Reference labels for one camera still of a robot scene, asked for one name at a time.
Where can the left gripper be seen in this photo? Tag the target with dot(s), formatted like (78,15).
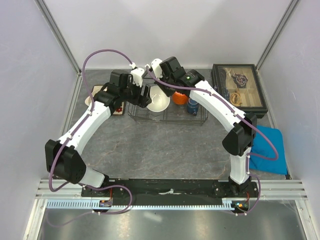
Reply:
(142,101)

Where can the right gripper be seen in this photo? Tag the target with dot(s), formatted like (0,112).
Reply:
(168,93)

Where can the orange mug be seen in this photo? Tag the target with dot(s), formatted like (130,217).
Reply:
(179,98)

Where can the white ribbed bowl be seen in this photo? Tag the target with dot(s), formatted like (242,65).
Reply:
(159,100)

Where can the blue mug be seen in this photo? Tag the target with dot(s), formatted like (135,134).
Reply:
(192,107)

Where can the square floral plate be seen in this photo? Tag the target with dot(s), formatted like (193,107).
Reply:
(119,111)

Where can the cream plate blue spiral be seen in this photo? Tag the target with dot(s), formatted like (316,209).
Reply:
(88,101)

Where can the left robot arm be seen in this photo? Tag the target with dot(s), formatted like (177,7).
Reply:
(63,156)

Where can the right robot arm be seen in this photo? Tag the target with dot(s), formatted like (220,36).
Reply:
(239,139)

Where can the black glass-lid jewelry box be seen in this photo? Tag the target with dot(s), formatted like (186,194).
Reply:
(240,86)

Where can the blue cloth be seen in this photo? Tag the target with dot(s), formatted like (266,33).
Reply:
(262,148)

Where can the black wire dish rack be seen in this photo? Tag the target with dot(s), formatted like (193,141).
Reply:
(174,114)

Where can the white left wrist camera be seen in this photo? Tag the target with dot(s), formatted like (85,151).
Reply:
(137,75)

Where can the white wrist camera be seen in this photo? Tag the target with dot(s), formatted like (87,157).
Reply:
(155,68)
(137,75)

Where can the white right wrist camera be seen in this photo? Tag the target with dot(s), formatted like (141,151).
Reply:
(155,68)

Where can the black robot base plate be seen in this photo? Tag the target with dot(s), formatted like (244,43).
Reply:
(172,191)

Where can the grey slotted cable duct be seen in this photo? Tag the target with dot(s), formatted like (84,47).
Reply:
(95,204)

